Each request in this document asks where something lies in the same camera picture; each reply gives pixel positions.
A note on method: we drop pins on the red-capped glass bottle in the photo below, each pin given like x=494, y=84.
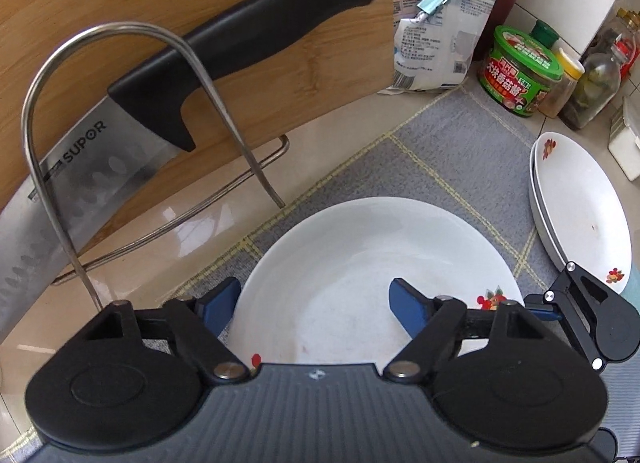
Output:
x=590, y=88

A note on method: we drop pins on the green sauce jar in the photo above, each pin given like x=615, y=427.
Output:
x=520, y=73

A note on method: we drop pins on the white printed bag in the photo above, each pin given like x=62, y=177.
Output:
x=450, y=48

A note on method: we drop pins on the blue binder clip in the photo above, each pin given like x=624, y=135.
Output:
x=435, y=0

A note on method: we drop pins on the grey and blue checked towel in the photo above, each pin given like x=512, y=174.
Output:
x=450, y=143

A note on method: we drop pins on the yellow-lidded spice jar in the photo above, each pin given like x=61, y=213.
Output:
x=565, y=83

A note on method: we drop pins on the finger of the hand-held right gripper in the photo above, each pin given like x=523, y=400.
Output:
x=575, y=288

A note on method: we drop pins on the white plate with red flowers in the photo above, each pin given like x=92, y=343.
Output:
x=340, y=268
x=533, y=205
x=580, y=203

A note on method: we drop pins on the green-capped bottle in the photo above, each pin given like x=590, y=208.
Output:
x=545, y=33

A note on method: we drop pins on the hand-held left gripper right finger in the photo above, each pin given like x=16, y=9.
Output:
x=407, y=310

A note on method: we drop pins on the white plastic box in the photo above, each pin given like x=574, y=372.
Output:
x=625, y=143

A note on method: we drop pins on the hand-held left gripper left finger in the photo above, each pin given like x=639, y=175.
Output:
x=220, y=305

